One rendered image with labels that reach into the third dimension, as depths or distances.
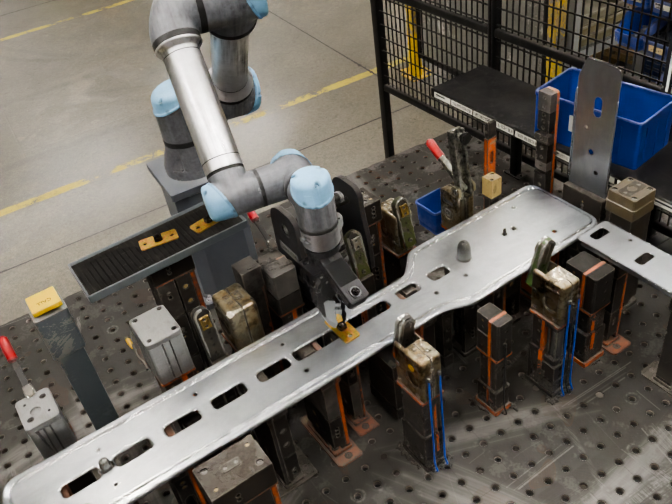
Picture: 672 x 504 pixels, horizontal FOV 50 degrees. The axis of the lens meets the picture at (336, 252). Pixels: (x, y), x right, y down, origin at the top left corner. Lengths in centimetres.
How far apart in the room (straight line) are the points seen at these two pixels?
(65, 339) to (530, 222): 108
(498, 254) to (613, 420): 45
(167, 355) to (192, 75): 55
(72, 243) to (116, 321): 172
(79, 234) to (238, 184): 260
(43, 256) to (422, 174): 209
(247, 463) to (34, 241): 284
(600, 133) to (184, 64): 95
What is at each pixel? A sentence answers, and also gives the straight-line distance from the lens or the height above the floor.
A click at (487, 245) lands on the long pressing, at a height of 100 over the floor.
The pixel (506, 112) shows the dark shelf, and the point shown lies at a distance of 215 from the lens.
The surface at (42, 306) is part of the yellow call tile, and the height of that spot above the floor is 116.
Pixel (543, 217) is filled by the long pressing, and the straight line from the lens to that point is 179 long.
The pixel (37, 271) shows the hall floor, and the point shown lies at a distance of 377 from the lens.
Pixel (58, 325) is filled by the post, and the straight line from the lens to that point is 158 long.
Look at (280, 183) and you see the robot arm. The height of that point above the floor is 134.
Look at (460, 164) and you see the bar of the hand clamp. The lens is 175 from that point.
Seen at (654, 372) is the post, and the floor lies 70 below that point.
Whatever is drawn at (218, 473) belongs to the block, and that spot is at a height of 103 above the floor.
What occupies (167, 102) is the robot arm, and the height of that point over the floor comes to 131.
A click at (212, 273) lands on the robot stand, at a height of 81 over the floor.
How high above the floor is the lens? 207
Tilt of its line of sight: 39 degrees down
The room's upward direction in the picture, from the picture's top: 9 degrees counter-clockwise
